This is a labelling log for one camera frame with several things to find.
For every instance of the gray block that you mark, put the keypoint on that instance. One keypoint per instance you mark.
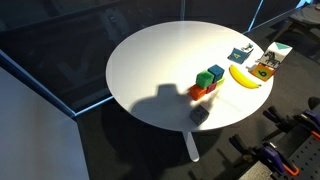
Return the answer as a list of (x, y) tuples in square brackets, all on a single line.
[(199, 115)]

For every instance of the orange block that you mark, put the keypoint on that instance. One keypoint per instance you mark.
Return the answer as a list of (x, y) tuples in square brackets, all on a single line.
[(197, 92)]

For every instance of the green block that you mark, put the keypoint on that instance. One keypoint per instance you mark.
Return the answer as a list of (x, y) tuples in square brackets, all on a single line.
[(204, 79)]

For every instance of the magenta block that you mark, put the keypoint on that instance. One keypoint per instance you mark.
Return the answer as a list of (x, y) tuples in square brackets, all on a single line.
[(211, 88)]

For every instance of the blue block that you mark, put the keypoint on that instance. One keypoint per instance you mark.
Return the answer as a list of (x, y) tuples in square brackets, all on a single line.
[(216, 71)]

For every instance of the yellow-green block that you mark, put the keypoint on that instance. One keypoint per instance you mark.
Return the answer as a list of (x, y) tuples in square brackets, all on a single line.
[(220, 81)]

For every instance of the white table leg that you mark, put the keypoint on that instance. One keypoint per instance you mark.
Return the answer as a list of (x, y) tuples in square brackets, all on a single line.
[(190, 146)]

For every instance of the yellow banana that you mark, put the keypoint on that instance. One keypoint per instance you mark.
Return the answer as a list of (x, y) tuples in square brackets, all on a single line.
[(241, 78)]

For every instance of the small picture cube number four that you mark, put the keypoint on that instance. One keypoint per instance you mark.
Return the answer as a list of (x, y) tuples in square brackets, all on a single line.
[(237, 56)]

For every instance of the tall box with green triangle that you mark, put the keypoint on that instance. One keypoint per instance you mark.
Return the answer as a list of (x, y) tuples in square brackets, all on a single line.
[(274, 56)]

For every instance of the purple orange clamp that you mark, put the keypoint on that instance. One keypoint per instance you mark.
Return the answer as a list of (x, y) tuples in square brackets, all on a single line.
[(271, 156), (308, 119)]

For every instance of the black round knob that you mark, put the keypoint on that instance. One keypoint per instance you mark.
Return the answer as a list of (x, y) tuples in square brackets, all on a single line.
[(314, 102)]

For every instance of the dark gray chair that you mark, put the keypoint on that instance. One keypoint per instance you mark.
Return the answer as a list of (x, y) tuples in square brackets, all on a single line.
[(305, 16)]

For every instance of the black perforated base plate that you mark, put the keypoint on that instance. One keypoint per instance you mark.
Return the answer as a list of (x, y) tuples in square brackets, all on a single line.
[(305, 158)]

